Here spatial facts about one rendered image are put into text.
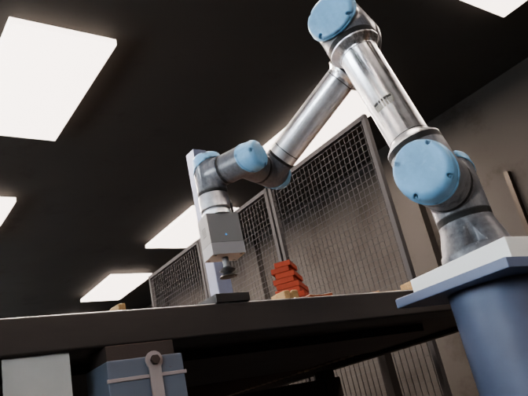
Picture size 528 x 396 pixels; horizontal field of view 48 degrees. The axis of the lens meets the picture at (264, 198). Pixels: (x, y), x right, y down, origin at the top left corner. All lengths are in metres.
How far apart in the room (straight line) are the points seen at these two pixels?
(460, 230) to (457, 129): 4.49
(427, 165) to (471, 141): 4.48
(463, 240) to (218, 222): 0.56
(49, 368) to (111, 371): 0.09
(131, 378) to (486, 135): 4.81
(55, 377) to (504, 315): 0.79
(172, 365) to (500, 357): 0.59
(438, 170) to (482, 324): 0.30
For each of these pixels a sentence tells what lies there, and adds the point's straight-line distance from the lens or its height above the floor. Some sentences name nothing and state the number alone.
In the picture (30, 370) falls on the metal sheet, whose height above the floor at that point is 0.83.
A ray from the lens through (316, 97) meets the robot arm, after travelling 1.50.
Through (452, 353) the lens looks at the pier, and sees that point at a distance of 5.68.
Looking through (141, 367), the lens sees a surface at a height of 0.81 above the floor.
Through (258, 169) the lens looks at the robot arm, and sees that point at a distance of 1.43.
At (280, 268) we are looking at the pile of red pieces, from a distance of 2.46.
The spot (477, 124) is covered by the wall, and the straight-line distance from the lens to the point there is 5.63.
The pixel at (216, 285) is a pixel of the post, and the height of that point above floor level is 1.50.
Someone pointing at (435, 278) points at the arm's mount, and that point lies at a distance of 1.25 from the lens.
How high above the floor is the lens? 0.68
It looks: 21 degrees up
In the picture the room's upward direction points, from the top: 13 degrees counter-clockwise
